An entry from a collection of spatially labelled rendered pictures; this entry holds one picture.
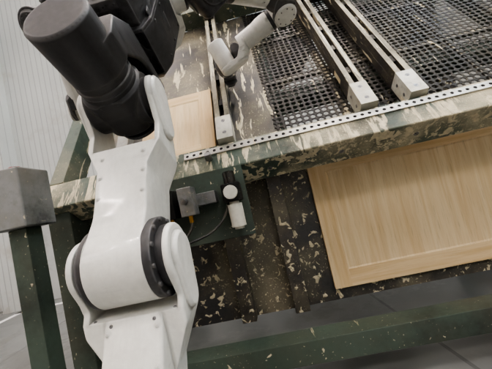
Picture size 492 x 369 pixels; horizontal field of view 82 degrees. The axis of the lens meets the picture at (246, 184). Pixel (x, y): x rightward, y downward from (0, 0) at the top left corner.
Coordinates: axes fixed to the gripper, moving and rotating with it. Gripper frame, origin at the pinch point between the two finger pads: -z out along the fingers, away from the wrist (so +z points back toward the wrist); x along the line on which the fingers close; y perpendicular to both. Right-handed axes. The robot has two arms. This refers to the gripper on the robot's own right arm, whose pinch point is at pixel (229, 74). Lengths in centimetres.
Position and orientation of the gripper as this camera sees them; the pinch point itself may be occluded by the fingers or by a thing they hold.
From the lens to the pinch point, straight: 137.8
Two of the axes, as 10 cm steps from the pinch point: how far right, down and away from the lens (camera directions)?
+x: -2.3, -9.7, -1.1
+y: -9.7, 2.3, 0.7
